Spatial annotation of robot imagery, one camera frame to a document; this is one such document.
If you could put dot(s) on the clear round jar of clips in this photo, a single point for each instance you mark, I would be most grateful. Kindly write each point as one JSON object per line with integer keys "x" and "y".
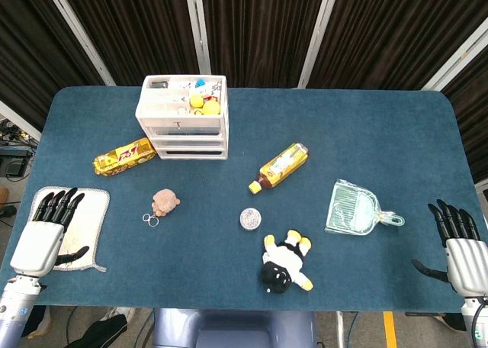
{"x": 251, "y": 219}

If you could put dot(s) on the yellow label tea bottle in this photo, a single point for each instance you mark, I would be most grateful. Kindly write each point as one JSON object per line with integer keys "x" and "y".
{"x": 282, "y": 166}

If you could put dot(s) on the small blue item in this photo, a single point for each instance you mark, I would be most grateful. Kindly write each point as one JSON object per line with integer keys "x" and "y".
{"x": 200, "y": 83}

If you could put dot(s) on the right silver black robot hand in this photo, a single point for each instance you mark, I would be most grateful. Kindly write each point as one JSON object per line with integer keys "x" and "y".
{"x": 469, "y": 264}

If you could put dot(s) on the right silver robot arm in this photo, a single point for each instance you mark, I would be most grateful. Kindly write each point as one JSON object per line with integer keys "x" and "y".
{"x": 474, "y": 321}

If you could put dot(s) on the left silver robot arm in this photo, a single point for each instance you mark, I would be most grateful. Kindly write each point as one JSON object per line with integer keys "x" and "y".
{"x": 15, "y": 302}

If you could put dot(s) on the white frame post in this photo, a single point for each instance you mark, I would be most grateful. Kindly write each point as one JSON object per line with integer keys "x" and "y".
{"x": 457, "y": 56}
{"x": 318, "y": 31}
{"x": 15, "y": 120}
{"x": 78, "y": 31}
{"x": 198, "y": 27}

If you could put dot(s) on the small yellow ball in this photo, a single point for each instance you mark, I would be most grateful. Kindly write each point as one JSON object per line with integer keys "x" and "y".
{"x": 196, "y": 100}

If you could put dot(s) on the dark brown curtain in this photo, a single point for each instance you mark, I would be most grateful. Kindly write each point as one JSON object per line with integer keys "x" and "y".
{"x": 259, "y": 27}

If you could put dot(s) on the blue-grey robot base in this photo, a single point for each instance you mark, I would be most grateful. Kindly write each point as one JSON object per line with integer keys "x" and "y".
{"x": 232, "y": 329}

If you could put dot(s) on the blue table cloth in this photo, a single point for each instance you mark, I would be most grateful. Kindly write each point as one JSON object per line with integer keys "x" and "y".
{"x": 343, "y": 142}

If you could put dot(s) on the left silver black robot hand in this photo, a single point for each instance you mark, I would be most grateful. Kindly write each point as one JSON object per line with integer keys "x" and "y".
{"x": 36, "y": 245}

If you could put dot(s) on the large yellow ball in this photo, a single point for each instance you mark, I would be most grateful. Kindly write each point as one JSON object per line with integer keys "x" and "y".
{"x": 211, "y": 108}

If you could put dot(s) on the gold biscuit package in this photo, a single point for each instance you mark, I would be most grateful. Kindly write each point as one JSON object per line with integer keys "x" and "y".
{"x": 124, "y": 157}

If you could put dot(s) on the white plastic drawer unit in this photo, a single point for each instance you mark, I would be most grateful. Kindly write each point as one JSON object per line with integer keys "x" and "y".
{"x": 190, "y": 142}

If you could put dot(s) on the black white yellow plush doll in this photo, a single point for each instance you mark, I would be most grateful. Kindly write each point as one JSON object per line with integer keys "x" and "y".
{"x": 284, "y": 256}

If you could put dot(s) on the white cloth with stitched edge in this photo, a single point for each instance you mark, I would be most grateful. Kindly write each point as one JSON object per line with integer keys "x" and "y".
{"x": 89, "y": 218}

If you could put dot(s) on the black shoe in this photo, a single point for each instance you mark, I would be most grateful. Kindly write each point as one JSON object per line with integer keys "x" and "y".
{"x": 101, "y": 332}

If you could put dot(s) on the small black item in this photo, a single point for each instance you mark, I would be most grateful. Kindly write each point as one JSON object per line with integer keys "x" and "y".
{"x": 159, "y": 84}

